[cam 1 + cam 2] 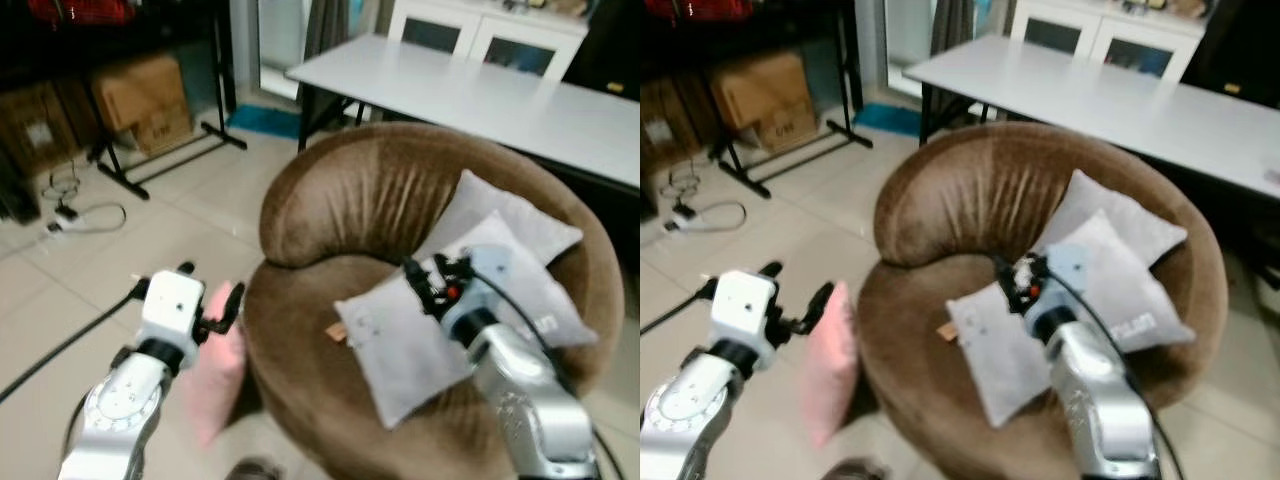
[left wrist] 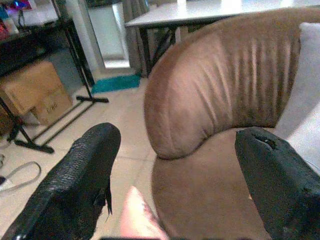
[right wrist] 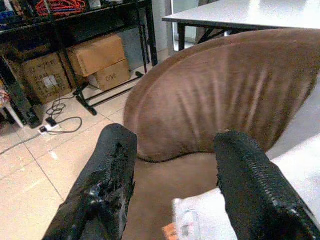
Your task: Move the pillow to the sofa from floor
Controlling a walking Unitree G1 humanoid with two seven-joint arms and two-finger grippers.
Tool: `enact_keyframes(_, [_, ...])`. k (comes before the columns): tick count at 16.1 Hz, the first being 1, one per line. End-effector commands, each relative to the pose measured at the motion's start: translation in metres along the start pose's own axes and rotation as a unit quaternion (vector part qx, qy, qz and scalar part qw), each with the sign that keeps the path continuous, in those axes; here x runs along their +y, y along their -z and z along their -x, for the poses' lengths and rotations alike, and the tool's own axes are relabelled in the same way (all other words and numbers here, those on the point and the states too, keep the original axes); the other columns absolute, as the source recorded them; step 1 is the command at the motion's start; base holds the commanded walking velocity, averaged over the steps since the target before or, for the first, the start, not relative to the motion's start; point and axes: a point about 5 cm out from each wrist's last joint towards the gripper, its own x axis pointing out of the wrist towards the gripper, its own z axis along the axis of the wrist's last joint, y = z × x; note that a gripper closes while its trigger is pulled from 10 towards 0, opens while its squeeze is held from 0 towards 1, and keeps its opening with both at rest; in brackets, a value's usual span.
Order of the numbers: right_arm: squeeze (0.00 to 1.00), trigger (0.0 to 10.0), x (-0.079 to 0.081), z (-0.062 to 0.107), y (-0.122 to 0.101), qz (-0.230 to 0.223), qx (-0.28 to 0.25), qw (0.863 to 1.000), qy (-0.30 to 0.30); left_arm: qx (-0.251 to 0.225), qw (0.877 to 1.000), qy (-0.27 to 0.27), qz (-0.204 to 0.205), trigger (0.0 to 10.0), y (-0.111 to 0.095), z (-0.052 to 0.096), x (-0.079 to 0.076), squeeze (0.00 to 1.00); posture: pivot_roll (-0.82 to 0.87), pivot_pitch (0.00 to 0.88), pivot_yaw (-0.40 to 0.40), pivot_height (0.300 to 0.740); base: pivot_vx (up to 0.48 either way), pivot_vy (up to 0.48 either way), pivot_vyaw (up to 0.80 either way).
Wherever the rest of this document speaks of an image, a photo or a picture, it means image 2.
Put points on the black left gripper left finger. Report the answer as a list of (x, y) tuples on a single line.
[(67, 185)]

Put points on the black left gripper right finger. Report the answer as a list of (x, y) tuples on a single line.
[(280, 180)]

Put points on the white pillow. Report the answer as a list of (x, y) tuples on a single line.
[(303, 95)]

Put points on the brown leather sofa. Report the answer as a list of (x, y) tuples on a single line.
[(215, 105)]

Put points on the teal floor mat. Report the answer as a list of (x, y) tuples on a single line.
[(116, 83)]

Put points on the pink cloth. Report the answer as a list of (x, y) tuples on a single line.
[(137, 217)]

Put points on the brown cardboard box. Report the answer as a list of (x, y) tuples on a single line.
[(35, 92)]

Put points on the black metal rack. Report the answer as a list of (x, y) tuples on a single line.
[(50, 82)]

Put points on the grey curtain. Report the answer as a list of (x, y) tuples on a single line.
[(136, 45)]

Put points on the white table with black legs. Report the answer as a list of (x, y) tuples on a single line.
[(185, 12)]

